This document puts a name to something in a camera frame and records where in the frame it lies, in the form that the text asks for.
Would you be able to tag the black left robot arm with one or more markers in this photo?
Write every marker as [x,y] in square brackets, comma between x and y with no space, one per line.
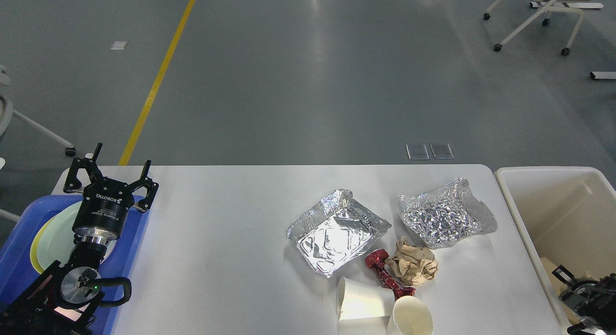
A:
[63,299]

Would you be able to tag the right floor socket cover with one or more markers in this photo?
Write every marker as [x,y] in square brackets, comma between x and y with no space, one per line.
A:
[442,151]

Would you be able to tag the white chair leg left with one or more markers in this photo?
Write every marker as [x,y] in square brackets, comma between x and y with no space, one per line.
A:
[8,113]

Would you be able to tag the brown paper sheet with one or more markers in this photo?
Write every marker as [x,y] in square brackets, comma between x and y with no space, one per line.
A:
[554,287]

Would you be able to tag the upright white paper cup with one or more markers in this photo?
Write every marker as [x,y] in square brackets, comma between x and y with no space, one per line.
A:
[410,316]

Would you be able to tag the left floor socket cover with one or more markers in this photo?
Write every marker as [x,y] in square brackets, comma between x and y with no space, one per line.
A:
[417,151]

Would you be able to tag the floor socket cover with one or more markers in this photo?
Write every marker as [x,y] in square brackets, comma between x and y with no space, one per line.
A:
[442,151]
[417,151]

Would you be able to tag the lying white paper cup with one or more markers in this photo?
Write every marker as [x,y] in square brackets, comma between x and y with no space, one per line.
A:
[356,300]

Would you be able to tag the aluminium foil tray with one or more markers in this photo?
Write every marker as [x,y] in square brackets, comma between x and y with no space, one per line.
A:
[445,216]
[334,231]

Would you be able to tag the yellow plate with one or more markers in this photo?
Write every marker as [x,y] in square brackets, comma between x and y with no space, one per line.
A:
[43,250]

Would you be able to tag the white metal bar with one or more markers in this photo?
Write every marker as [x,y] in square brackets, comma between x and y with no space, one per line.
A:
[603,75]

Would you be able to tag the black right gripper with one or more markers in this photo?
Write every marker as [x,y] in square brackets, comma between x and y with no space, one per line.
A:
[593,302]

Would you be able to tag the beige plastic bin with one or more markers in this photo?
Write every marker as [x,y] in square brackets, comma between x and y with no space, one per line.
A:
[565,214]

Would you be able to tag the red foil wrapper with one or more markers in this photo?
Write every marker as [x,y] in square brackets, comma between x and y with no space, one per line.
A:
[375,261]

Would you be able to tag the blue plastic tray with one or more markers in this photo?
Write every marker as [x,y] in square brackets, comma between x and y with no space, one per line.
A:
[17,272]

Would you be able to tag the flat aluminium foil tray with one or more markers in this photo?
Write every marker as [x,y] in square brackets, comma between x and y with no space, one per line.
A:
[334,231]

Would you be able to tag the crumpled brown paper ball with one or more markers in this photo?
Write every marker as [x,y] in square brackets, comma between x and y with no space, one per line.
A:
[412,265]

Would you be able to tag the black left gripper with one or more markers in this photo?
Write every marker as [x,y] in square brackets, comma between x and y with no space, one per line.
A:
[103,212]

